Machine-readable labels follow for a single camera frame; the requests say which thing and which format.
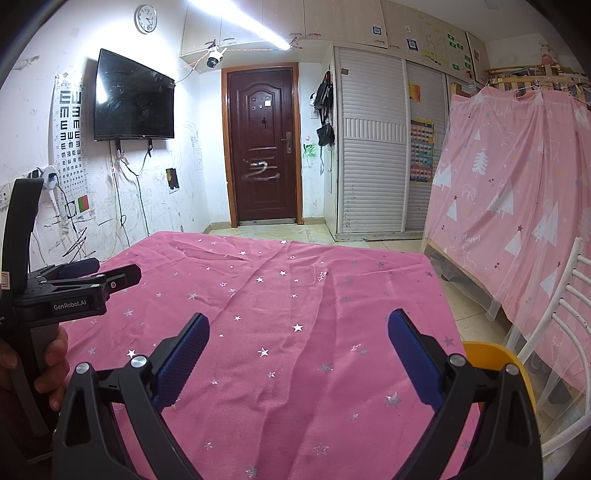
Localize white overhead cabinets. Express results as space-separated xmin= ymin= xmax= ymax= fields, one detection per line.
xmin=180 ymin=0 xmax=486 ymax=86

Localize white power strip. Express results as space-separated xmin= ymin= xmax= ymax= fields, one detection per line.
xmin=27 ymin=166 xmax=61 ymax=191

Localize fluorescent tube light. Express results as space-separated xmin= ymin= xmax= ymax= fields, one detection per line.
xmin=188 ymin=0 xmax=293 ymax=51

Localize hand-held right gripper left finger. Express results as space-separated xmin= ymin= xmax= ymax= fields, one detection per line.
xmin=52 ymin=312 xmax=218 ymax=480

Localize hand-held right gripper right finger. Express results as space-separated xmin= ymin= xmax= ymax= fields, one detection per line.
xmin=379 ymin=309 xmax=544 ymax=480

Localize white metal chair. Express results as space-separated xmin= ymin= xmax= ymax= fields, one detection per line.
xmin=517 ymin=237 xmax=591 ymax=457

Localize wooden bed rail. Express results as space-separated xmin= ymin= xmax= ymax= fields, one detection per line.
xmin=450 ymin=65 xmax=591 ymax=106

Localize colourful grid poster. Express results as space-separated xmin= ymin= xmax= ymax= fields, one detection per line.
xmin=409 ymin=119 xmax=436 ymax=185

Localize large black hanging bag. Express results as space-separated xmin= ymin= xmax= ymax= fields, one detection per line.
xmin=309 ymin=71 xmax=334 ymax=121

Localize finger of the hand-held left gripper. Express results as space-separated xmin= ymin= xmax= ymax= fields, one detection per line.
xmin=90 ymin=264 xmax=142 ymax=298
xmin=28 ymin=257 xmax=101 ymax=284

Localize pink tree print curtain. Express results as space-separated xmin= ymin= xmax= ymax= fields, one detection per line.
xmin=422 ymin=85 xmax=591 ymax=391

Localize eye chart poster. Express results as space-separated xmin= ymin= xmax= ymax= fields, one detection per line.
xmin=55 ymin=78 xmax=96 ymax=217

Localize round wall clock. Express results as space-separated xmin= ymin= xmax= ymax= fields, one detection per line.
xmin=135 ymin=4 xmax=159 ymax=34

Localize person's left hand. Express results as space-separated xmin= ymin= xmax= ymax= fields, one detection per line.
xmin=33 ymin=325 xmax=69 ymax=413

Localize pink star print tablecloth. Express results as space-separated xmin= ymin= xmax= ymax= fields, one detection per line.
xmin=58 ymin=231 xmax=482 ymax=480

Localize white louvred wardrobe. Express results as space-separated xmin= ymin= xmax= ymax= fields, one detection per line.
xmin=333 ymin=45 xmax=462 ymax=239

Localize dark brown door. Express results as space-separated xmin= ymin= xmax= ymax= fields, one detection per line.
xmin=222 ymin=65 xmax=304 ymax=227

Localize black wall television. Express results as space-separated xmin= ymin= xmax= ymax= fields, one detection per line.
xmin=93 ymin=48 xmax=177 ymax=142

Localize yellow plastic basin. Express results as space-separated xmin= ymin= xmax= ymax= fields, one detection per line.
xmin=462 ymin=342 xmax=539 ymax=418

